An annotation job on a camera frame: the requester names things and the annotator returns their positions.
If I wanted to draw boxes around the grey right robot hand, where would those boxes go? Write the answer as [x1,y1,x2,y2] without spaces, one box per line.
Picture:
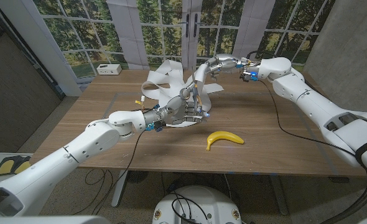
[204,53,261,82]

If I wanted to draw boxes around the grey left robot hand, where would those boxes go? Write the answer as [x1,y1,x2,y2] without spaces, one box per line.
[142,82,211,132]

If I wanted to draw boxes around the grey yellow handled scissors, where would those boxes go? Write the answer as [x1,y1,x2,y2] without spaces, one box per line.
[179,67,205,114]

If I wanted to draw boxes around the white receipt paper strip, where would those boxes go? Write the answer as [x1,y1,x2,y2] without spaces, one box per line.
[141,59,225,128]

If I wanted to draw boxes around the yellow toy banana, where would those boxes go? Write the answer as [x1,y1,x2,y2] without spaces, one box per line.
[205,131,245,151]

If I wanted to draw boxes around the printed window forest backdrop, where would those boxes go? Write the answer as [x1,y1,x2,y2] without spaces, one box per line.
[0,0,337,97]

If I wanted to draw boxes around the white power strip box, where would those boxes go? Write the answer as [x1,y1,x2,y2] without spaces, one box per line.
[96,63,123,76]

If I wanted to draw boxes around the white robot torso base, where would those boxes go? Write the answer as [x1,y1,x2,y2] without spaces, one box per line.
[152,185,242,224]

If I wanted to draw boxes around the white table leg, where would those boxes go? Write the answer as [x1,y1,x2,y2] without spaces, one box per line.
[111,169,129,208]

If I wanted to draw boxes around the grey table leg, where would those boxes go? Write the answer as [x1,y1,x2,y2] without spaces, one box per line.
[269,174,289,216]

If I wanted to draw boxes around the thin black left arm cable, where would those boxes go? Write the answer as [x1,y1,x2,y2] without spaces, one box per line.
[71,130,147,216]

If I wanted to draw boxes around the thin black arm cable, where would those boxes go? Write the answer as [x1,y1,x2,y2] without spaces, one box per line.
[258,79,358,158]
[71,130,147,216]

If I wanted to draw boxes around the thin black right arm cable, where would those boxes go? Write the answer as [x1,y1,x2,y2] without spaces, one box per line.
[258,79,358,158]

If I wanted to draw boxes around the black torso cables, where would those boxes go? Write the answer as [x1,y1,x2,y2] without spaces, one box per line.
[170,192,210,222]

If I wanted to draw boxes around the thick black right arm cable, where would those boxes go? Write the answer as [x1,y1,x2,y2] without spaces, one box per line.
[318,167,367,224]

